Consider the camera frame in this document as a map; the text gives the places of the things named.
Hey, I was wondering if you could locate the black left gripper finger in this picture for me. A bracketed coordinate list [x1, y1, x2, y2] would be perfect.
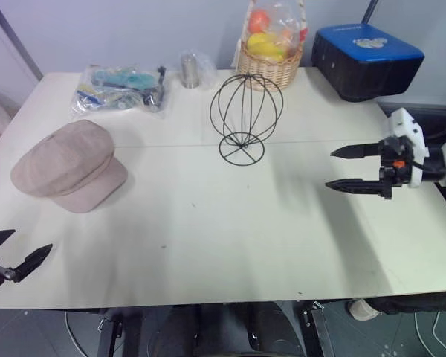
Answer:
[0, 228, 17, 254]
[10, 243, 54, 284]

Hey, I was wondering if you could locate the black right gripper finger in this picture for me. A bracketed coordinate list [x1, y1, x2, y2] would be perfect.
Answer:
[330, 142, 384, 159]
[324, 178, 386, 196]

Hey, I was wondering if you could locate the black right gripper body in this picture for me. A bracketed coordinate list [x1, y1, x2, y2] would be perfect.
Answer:
[378, 135, 414, 202]

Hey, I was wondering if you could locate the beige newsboy cap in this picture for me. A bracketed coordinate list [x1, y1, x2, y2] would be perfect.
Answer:
[10, 118, 129, 215]

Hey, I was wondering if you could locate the blue and black box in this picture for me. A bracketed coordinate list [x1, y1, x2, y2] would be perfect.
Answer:
[311, 24, 426, 103]

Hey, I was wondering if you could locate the black table leg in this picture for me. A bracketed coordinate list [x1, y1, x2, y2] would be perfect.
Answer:
[97, 307, 124, 357]
[303, 300, 340, 357]

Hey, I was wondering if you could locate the white shoe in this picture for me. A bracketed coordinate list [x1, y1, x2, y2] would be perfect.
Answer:
[346, 297, 377, 321]

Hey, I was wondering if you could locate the wicker basket of bagged fruit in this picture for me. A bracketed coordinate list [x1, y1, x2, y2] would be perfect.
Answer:
[236, 0, 306, 91]

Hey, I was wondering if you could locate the dark trouser leg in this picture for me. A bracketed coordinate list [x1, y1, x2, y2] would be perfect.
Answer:
[366, 295, 446, 318]

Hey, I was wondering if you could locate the clear bag of small items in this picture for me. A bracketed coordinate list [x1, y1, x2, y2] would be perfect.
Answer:
[69, 64, 171, 120]

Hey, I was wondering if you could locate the metal cup in plastic bag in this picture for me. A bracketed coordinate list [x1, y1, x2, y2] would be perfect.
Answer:
[177, 48, 218, 91]

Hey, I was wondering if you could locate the grey slanted pole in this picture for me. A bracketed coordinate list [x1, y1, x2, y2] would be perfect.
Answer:
[0, 0, 45, 81]

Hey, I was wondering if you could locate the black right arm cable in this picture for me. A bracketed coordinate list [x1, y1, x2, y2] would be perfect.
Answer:
[404, 158, 446, 175]

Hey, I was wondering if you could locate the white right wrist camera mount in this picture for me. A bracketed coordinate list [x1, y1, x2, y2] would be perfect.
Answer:
[385, 107, 431, 189]

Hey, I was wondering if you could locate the white floor cable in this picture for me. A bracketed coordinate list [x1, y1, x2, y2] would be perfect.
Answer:
[64, 311, 80, 353]
[413, 309, 446, 353]

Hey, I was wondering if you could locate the black wire hat stand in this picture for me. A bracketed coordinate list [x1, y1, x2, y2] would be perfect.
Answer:
[209, 72, 285, 167]

